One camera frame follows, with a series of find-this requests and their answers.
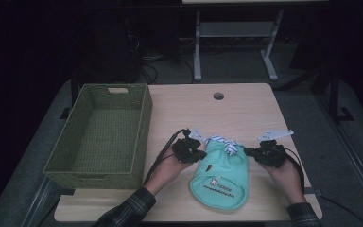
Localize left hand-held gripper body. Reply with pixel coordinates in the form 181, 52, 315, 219
171, 127, 206, 165

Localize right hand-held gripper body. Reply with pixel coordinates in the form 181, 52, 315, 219
254, 129, 295, 169

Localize teal garment with striped trim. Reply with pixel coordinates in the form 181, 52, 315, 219
188, 135, 250, 212

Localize green woven basket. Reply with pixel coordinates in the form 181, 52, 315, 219
43, 82, 154, 190

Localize person's left hand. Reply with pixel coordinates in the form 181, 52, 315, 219
150, 148, 191, 192

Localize person's right hand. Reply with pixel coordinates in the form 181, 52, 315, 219
260, 157, 307, 202

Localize black stand with foot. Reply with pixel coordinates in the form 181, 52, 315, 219
327, 67, 355, 124

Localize grey metal stand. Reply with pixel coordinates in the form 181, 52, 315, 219
192, 9, 285, 82

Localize grey cable clip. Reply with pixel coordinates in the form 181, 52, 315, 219
302, 186, 324, 197

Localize long aluminium rail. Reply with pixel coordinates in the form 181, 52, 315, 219
315, 94, 363, 218

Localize tangle of black cables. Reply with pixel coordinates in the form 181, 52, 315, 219
135, 34, 197, 85

